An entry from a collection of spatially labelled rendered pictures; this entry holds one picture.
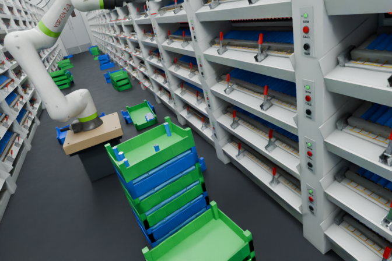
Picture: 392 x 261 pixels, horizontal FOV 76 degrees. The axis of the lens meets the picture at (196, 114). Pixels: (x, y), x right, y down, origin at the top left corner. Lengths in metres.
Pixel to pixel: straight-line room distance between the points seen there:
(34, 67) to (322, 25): 1.36
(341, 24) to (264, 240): 0.84
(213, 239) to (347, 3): 0.80
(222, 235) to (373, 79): 0.68
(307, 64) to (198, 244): 0.69
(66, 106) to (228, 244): 1.12
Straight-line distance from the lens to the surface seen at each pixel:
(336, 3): 0.67
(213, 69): 1.32
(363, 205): 0.88
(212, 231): 1.01
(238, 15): 0.96
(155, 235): 1.14
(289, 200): 1.14
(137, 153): 1.09
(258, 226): 1.22
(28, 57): 1.60
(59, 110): 1.57
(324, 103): 0.75
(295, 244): 1.16
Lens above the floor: 0.93
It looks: 24 degrees down
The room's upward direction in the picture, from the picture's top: 13 degrees counter-clockwise
